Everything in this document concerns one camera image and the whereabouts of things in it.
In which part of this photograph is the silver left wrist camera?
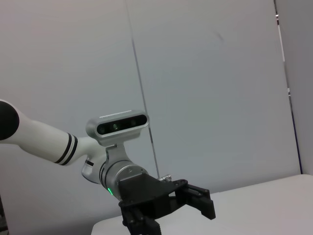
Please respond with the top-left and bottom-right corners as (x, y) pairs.
(85, 109), (149, 167)

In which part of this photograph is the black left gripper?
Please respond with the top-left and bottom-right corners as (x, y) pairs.
(117, 174), (217, 235)

